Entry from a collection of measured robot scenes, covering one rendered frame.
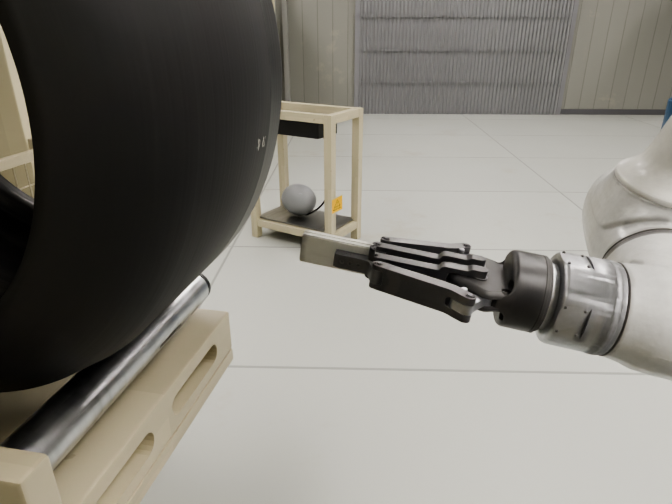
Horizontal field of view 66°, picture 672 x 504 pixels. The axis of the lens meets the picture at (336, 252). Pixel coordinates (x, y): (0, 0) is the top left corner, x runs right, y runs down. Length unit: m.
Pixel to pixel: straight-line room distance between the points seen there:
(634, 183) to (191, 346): 0.52
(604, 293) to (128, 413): 0.46
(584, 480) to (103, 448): 1.49
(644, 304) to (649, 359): 0.05
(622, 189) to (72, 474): 0.59
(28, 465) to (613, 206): 0.57
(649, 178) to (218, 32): 0.44
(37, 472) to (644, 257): 0.52
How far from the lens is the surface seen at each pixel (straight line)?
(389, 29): 8.14
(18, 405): 0.75
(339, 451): 1.73
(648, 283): 0.52
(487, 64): 8.38
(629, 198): 0.61
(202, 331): 0.69
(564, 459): 1.85
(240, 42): 0.44
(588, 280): 0.50
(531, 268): 0.50
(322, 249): 0.51
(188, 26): 0.37
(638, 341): 0.52
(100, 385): 0.54
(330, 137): 2.79
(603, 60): 8.98
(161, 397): 0.59
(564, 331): 0.50
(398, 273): 0.47
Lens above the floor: 1.22
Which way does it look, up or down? 24 degrees down
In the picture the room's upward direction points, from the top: straight up
